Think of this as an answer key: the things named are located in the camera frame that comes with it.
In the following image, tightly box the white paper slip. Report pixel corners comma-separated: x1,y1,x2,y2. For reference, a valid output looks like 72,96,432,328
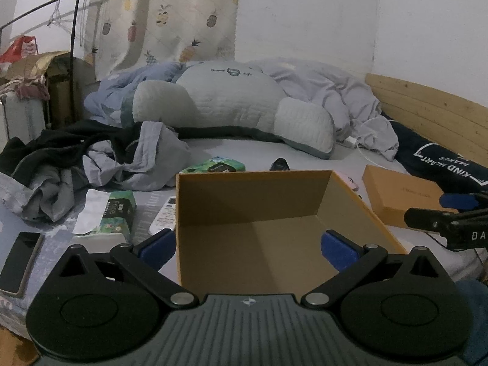
72,190,111,235

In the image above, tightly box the blue-grey crumpled duvet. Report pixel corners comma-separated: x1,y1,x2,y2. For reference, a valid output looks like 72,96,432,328
84,57,400,161

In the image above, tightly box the black metal clothes rack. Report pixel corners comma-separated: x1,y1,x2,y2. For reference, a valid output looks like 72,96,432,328
0,0,92,128

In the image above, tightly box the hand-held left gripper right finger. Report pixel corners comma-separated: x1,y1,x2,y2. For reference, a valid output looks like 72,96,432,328
301,230,453,309

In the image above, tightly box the pinkish folded cloth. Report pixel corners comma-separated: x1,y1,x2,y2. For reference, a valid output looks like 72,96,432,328
0,80,50,102

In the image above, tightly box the white remote control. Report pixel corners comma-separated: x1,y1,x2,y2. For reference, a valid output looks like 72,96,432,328
149,196,177,236

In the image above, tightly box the orange cardboard box lid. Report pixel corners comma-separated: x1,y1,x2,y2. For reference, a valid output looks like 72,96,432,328
362,165,459,230

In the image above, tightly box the grey crumpled garment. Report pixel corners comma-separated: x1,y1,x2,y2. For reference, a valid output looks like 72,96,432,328
0,168,90,222

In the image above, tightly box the pile of dark and grey clothes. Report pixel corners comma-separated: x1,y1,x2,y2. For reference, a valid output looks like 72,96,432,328
0,119,184,184

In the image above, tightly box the green packet black label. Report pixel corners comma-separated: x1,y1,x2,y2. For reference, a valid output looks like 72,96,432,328
179,156,246,175

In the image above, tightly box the red plastic bag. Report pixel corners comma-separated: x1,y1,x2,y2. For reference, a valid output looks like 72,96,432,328
0,35,39,65

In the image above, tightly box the brown cardboard box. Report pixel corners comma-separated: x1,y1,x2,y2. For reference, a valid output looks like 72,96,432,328
175,170,408,295

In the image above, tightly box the grey printed bed sheet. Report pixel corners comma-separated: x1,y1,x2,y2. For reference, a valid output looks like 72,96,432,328
0,136,486,342

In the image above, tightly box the black smartphone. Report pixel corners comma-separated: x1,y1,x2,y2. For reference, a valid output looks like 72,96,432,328
0,232,45,299

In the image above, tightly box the navy long pillow white print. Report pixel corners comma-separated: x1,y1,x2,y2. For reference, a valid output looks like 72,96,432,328
389,120,488,199

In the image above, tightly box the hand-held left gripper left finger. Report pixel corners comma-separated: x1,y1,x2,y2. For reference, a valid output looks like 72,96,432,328
49,229,198,309

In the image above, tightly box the pineapple print curtain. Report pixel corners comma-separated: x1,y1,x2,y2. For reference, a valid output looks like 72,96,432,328
84,0,245,81

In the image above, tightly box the blue-grey crumpled shirt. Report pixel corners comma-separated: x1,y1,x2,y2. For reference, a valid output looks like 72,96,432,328
82,121,191,192

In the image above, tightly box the white charger with cable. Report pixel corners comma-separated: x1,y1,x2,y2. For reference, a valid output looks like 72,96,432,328
345,116,399,168

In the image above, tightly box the wooden headboard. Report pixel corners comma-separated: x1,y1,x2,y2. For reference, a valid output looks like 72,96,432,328
365,72,488,172

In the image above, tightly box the white ribbed storage box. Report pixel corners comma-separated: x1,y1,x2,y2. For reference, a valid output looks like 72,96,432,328
0,95,46,153

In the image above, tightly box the large pale green cushion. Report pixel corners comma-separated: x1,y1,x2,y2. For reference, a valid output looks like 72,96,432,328
121,61,336,160

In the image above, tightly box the green tissue pack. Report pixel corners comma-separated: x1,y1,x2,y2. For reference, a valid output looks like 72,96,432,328
72,191,138,253

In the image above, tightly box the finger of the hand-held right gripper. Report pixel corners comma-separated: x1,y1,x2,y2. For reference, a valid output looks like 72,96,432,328
404,206,488,235
438,192,488,211

